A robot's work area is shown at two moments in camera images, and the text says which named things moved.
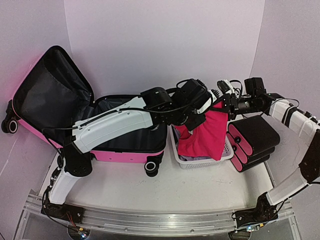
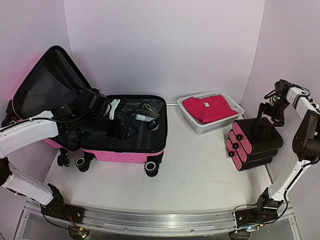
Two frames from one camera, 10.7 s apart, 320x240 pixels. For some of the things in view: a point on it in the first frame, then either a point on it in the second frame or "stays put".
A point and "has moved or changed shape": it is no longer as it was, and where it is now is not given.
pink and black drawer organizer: (250, 141) stays put
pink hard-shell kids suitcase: (52, 94) stays put
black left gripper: (190, 126) → (114, 133)
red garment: (208, 140) has moved or changed shape
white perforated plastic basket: (196, 163) has moved or changed shape
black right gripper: (231, 107) → (264, 110)
